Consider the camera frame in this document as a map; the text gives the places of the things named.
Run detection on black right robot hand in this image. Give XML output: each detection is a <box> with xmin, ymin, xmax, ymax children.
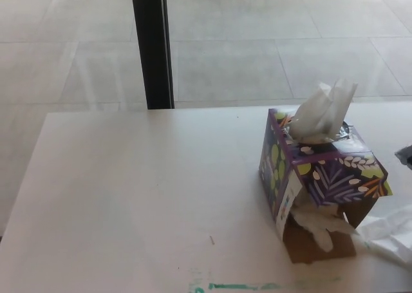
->
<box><xmin>395</xmin><ymin>144</ymin><xmax>412</xmax><ymax>169</ymax></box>

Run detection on white pulled tissue sheet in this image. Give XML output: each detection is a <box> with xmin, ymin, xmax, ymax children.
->
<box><xmin>356</xmin><ymin>203</ymin><xmax>412</xmax><ymax>262</ymax></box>

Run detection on purple floral tissue box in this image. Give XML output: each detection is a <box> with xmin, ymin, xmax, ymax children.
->
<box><xmin>258</xmin><ymin>108</ymin><xmax>394</xmax><ymax>265</ymax></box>

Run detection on white tissue sticking from box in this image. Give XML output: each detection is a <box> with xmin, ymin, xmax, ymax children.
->
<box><xmin>290</xmin><ymin>77</ymin><xmax>359</xmax><ymax>145</ymax></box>

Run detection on white tissues spilling from box side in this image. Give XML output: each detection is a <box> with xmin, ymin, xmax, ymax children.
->
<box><xmin>288</xmin><ymin>202</ymin><xmax>361</xmax><ymax>252</ymax></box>

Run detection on black window frame post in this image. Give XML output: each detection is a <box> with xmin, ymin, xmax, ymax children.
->
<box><xmin>129</xmin><ymin>0</ymin><xmax>175</xmax><ymax>109</ymax></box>

